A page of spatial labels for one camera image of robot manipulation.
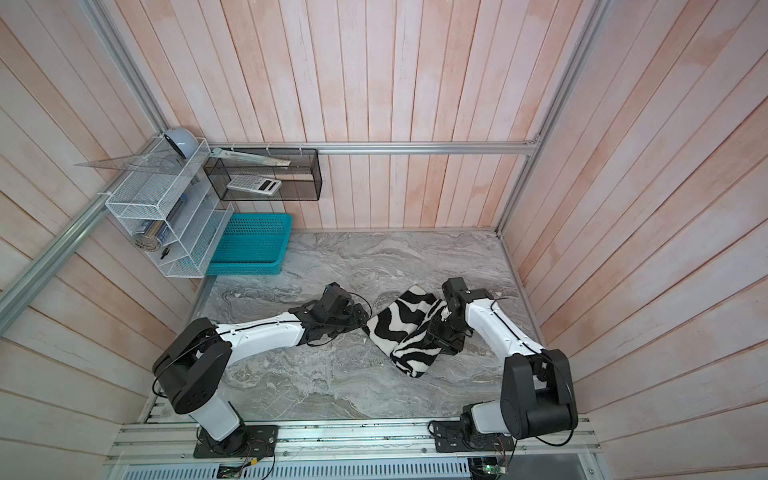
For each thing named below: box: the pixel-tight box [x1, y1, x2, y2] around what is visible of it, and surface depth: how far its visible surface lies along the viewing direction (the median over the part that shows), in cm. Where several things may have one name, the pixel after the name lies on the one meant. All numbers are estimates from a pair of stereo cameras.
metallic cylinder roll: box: [134, 220, 170, 252], surface depth 79 cm
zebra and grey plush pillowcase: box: [366, 285, 449, 378], surface depth 91 cm
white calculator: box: [227, 175, 283, 196], surface depth 100 cm
